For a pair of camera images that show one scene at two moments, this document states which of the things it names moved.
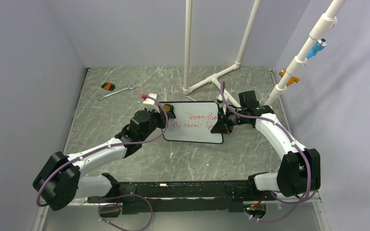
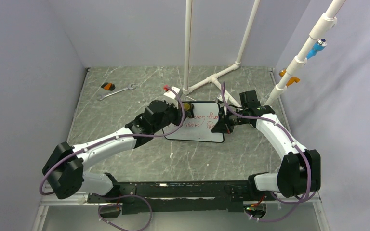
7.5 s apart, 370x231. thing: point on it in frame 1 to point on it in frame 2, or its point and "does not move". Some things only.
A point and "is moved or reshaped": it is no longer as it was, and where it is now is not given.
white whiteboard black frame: [193, 121] does not move
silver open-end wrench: [101, 96] does not move
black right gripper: [219, 127] does not move
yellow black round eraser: [169, 109] is moved or reshaped
